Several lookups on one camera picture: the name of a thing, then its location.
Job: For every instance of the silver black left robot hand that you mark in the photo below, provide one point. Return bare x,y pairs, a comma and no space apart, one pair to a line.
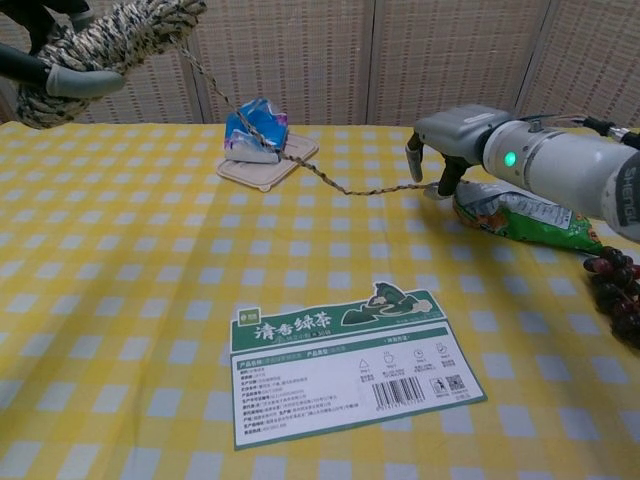
80,82

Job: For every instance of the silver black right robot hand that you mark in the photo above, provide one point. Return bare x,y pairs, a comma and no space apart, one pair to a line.
455,132

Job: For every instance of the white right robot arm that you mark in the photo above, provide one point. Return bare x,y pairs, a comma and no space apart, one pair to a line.
560,165

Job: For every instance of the green snack bag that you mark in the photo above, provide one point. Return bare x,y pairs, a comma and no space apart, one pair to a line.
530,215

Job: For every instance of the woven bamboo folding screen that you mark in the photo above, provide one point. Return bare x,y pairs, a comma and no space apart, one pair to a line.
325,60

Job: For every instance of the beige plastic container lid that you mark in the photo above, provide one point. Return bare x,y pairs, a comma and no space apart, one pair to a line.
300,150

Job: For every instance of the crumpled blue tissue pack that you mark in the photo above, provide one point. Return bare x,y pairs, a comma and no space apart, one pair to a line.
260,120

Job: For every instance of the dark purple grape bunch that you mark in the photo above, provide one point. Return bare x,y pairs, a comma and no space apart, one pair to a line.
615,295

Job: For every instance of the yellow white checkered tablecloth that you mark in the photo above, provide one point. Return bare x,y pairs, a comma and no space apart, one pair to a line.
125,350

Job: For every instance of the green tea label card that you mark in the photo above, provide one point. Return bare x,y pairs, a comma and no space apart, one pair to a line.
325,380

